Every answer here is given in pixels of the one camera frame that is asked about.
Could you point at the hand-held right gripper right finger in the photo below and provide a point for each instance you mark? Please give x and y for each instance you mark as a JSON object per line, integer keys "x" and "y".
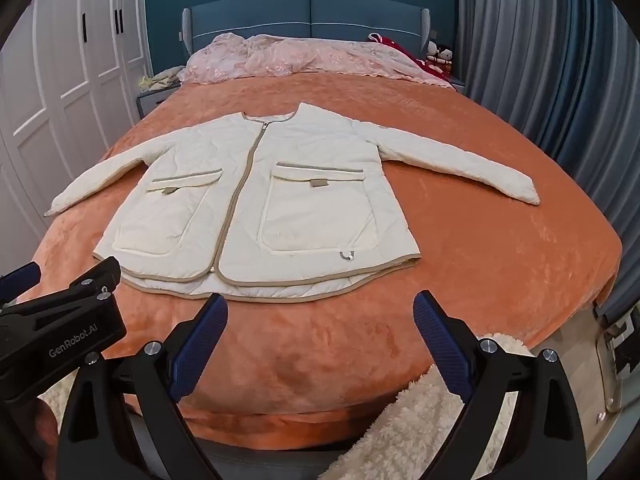
{"x": 442, "y": 345}

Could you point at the dark bedside table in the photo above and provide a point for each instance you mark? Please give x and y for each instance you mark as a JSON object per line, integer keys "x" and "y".
{"x": 152, "y": 100}

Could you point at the stuffed doll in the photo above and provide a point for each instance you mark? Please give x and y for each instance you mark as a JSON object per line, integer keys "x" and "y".
{"x": 444, "y": 59}
{"x": 433, "y": 50}

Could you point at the beige crumpled cloth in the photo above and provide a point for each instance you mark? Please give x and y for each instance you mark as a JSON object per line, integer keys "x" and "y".
{"x": 162, "y": 79}

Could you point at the black metal frame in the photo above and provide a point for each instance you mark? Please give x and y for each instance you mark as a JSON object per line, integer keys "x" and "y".
{"x": 622, "y": 345}

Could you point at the white panelled wardrobe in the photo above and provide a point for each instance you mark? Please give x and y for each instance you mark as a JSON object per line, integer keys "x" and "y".
{"x": 55, "y": 100}

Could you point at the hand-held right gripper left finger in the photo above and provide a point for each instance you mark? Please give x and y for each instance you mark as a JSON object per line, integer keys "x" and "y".
{"x": 200, "y": 345}

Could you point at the blue-grey curtain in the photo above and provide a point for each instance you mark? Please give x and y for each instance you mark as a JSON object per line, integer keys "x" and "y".
{"x": 545, "y": 60}

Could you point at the white quilted blanket tan trim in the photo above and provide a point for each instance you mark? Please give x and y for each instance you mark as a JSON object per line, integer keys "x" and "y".
{"x": 280, "y": 195}

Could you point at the blue upholstered headboard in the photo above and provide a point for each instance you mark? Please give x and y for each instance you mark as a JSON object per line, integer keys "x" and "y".
{"x": 300, "y": 15}

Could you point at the pink floral quilt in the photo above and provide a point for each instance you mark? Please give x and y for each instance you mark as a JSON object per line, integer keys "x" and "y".
{"x": 310, "y": 57}

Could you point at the orange plush blanket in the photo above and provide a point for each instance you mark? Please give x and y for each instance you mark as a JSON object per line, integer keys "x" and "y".
{"x": 450, "y": 270}

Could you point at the red cloth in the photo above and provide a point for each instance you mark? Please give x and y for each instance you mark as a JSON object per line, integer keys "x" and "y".
{"x": 432, "y": 67}

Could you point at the white fluffy fleece garment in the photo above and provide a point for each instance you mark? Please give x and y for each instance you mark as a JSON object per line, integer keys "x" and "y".
{"x": 425, "y": 435}

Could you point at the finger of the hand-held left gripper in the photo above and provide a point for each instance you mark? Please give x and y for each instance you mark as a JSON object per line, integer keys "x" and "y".
{"x": 97, "y": 275}
{"x": 22, "y": 277}

